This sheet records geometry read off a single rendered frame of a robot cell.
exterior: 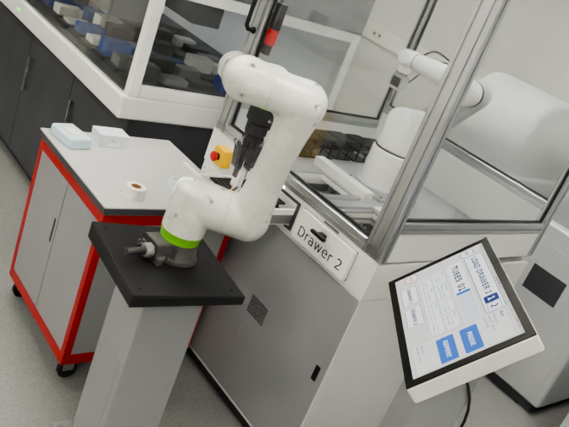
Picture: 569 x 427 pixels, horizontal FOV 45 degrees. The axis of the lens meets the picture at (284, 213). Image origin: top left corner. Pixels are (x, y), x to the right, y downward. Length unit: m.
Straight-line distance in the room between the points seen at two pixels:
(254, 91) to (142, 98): 1.35
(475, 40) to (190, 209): 0.92
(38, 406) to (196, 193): 1.09
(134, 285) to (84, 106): 1.74
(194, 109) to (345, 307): 1.32
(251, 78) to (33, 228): 1.41
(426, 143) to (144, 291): 0.92
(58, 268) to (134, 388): 0.65
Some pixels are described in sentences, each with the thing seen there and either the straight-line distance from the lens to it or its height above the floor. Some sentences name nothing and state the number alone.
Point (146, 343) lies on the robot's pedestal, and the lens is 2.14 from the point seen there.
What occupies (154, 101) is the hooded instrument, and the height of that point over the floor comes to 0.90.
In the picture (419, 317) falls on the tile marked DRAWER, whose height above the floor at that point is 1.01.
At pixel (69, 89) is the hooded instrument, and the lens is 3.67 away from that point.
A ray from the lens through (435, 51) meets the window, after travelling 2.15.
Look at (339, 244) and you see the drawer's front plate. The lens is 2.29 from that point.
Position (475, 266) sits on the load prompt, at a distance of 1.93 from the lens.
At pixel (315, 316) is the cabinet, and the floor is 0.63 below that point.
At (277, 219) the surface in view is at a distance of 2.44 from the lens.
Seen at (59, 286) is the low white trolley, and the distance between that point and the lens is 2.69.
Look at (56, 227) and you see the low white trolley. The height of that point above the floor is 0.50.
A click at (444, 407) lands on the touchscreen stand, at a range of 1.90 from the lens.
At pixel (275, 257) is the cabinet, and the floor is 0.69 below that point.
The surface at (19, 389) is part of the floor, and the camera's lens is 2.73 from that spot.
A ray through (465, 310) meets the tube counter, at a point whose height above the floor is 1.10.
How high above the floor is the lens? 1.78
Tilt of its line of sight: 22 degrees down
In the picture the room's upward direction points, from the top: 22 degrees clockwise
